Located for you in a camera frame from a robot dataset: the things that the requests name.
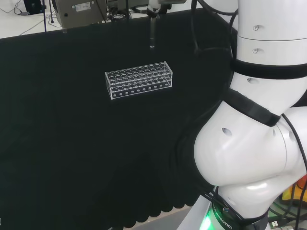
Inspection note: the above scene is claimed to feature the clear plastic test tube rack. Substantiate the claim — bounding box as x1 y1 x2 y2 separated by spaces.
104 61 174 101

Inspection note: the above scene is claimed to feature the dark tripod leg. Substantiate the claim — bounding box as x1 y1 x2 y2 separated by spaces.
42 0 48 33

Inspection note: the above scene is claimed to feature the yellow stop button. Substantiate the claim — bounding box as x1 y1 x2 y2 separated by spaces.
281 174 307 205

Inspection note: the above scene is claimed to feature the thick black cable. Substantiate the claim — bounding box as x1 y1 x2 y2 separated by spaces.
190 0 238 58

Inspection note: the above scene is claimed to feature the black box device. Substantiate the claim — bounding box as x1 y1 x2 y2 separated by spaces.
23 0 46 15

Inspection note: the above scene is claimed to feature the black bench cloth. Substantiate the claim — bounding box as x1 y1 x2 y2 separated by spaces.
0 6 238 229

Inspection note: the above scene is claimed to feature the clear glass test tube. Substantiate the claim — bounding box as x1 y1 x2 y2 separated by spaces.
149 17 157 49

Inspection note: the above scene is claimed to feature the thin black cable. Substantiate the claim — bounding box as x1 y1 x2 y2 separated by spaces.
280 113 307 230

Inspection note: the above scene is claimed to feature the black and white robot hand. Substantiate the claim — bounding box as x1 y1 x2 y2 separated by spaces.
146 0 187 20

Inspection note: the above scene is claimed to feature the grey metal equipment box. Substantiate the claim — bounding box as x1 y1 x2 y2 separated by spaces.
52 0 109 29

